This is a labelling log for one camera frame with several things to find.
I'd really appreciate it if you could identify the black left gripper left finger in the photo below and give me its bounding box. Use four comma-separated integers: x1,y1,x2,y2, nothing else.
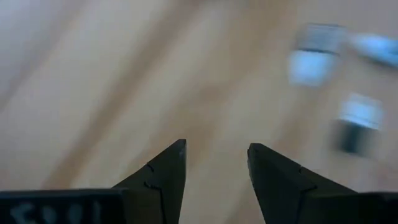
111,139,188,224

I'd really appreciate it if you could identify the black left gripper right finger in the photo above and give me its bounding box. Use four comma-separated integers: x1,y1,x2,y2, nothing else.
247,142,358,224

